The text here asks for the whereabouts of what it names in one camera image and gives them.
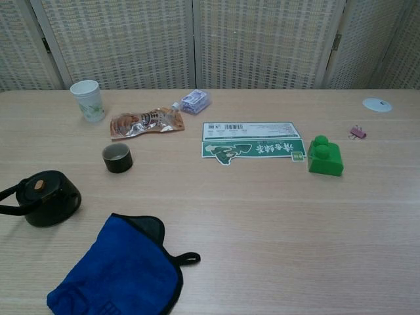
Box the white round cable grommet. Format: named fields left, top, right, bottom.
left=362, top=97, right=394, bottom=113

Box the woven folding screen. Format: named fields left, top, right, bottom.
left=0, top=0, right=420, bottom=92

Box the green and white packaging card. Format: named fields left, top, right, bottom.
left=200, top=121, right=306, bottom=166

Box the blue cloth with black trim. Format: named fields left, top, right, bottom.
left=46, top=213, right=201, bottom=315

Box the green toy brick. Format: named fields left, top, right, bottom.
left=307, top=135, right=345, bottom=176

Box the white paper cup green print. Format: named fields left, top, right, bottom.
left=70, top=80, right=106, bottom=123

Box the purple plastic packet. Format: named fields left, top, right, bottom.
left=179, top=89, right=212, bottom=116

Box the pink binder clip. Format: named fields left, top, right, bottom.
left=348, top=125, right=368, bottom=141

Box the orange spout pouch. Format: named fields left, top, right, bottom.
left=110, top=102, right=185, bottom=141

